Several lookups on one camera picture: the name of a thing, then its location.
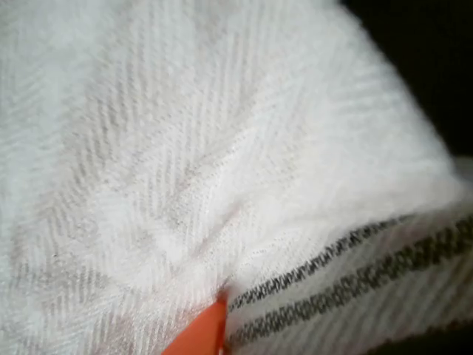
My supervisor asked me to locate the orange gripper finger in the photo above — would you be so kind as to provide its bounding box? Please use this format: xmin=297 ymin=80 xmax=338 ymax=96
xmin=161 ymin=293 xmax=229 ymax=355

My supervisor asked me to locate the grey striped cloth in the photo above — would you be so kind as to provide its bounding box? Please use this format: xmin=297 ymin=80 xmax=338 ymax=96
xmin=0 ymin=0 xmax=473 ymax=355

